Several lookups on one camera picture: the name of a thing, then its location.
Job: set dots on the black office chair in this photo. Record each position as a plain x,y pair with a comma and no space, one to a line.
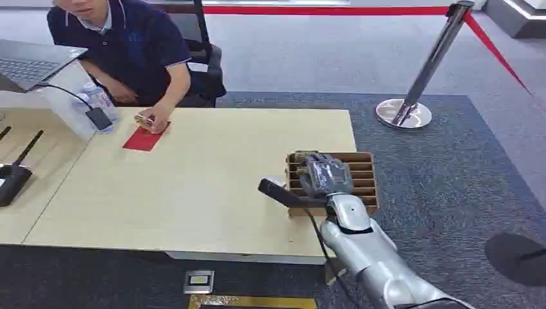
209,68

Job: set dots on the grey raised platform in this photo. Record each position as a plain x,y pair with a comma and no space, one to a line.
518,15

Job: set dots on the clear plastic water bottle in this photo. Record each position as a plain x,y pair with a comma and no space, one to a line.
102,102

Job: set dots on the black router with antennas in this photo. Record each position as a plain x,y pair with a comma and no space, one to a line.
13,179

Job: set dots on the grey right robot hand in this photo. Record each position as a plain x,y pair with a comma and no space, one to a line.
326,175

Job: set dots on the silver floor socket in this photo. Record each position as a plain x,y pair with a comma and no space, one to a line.
199,281

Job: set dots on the wooden slotted card box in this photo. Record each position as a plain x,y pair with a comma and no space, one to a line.
364,179

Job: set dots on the person's left hand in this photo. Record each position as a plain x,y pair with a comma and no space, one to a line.
121,93

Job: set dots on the person's right hand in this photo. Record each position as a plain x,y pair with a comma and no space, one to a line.
158,117

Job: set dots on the chrome stanchion post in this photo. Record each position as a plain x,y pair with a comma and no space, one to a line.
426,68

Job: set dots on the black power adapter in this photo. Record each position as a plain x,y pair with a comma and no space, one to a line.
99,118

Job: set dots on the yellow floor tape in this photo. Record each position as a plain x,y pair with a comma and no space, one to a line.
256,302

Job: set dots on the red card sheet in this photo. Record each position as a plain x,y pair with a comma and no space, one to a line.
143,140

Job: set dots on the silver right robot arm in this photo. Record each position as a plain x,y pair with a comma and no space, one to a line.
375,260

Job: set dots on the dark round floor base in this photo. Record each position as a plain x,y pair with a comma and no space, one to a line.
518,258

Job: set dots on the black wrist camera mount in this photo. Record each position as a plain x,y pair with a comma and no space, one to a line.
279,194

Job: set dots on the red barrier belt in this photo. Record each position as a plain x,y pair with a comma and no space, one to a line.
324,10
495,51

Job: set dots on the grey laptop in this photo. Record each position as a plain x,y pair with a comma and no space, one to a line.
30,64

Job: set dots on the person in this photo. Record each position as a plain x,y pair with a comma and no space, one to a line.
136,47

